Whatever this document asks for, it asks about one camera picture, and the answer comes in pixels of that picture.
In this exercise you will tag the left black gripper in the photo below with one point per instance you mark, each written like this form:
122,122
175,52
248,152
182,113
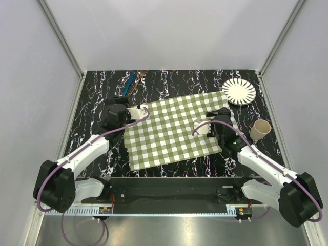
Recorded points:
122,100

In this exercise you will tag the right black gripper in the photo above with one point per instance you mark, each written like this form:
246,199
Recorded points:
224,110

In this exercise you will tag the white blue striped plate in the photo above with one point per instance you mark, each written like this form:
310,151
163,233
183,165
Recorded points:
239,91

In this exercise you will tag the green checkered cloth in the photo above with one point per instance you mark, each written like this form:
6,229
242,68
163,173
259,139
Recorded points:
166,136

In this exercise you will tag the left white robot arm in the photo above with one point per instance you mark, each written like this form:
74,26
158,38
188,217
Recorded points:
66,170

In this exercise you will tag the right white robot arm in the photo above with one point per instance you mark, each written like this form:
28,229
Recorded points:
275,175

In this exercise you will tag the beige paper cup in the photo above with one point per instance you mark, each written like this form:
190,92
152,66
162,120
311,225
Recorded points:
260,129

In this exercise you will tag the blue plastic knife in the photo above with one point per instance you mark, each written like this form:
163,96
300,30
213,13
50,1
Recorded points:
129,83

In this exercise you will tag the brown wooden fork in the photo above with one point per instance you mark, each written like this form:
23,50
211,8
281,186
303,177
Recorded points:
141,75

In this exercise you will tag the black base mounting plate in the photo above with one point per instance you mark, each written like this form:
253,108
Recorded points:
202,190

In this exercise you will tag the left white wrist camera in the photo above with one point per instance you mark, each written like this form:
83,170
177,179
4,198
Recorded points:
137,113

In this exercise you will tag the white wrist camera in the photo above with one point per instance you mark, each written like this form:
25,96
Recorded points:
201,127
137,113

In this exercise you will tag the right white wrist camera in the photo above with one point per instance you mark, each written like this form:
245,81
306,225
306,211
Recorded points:
201,127

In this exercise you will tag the aluminium front rail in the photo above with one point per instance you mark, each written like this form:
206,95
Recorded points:
292,197

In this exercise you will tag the right aluminium frame post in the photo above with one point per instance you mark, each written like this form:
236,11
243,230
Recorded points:
286,28

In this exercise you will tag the aluminium frame post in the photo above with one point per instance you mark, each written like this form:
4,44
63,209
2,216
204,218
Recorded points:
60,37
286,28

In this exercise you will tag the left aluminium frame post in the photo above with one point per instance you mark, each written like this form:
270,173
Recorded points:
60,37

